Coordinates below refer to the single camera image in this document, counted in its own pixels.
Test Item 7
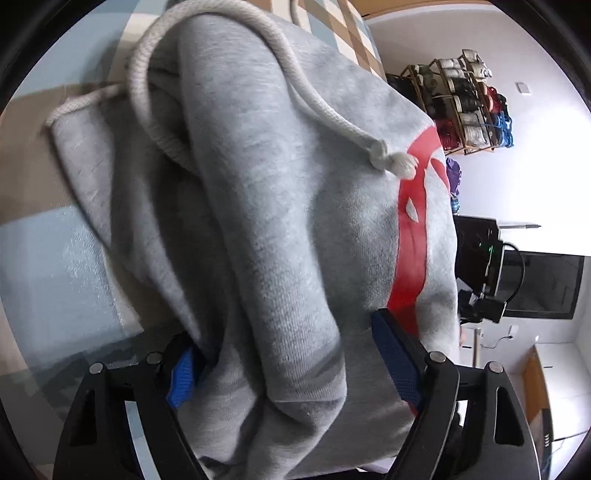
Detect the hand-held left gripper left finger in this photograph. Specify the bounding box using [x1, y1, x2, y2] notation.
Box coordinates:
[53, 333, 208, 480]

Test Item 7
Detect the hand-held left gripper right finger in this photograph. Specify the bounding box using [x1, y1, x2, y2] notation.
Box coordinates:
[370, 308, 542, 480]

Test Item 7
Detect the grey printed hoodie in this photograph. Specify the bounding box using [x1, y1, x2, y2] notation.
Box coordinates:
[46, 0, 461, 468]

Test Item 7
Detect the purple bag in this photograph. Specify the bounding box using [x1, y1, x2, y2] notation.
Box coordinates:
[445, 156, 464, 197]

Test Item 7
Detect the black monitor screen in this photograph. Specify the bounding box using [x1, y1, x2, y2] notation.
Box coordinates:
[501, 251, 585, 320]

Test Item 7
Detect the wooden shoe rack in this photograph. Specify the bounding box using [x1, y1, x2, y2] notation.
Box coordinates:
[396, 52, 516, 156]

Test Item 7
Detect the wooden cabinet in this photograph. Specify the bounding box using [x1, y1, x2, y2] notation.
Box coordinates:
[516, 345, 556, 445]

